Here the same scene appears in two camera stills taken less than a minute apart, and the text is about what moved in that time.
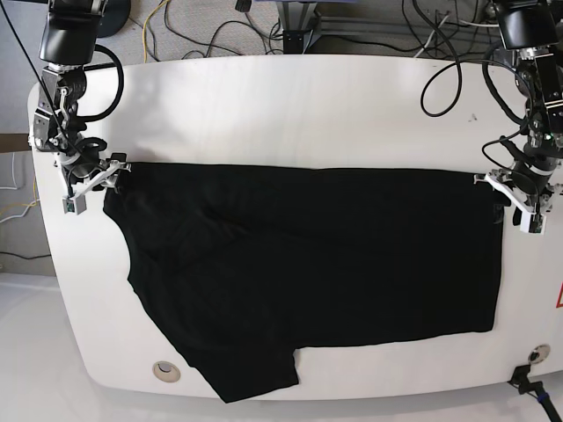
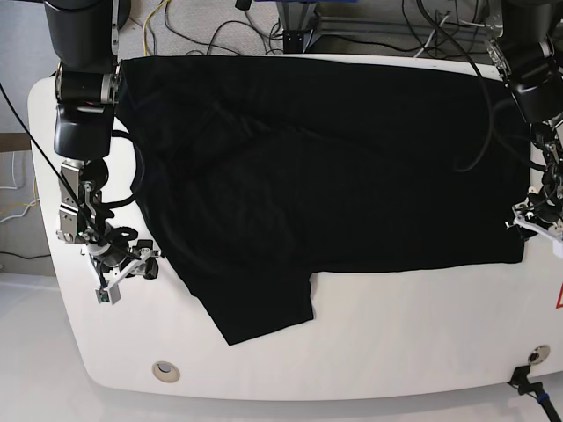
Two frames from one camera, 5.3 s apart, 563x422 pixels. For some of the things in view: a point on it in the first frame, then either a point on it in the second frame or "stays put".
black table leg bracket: x=295 y=41 stays put
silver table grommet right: x=538 y=353 stays put
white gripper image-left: x=109 y=175 → x=145 y=254
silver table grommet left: x=166 y=371 stays put
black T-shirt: x=243 y=265 → x=258 y=172
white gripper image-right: x=501 y=181 → x=554 y=231
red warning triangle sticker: x=559 y=300 stays put
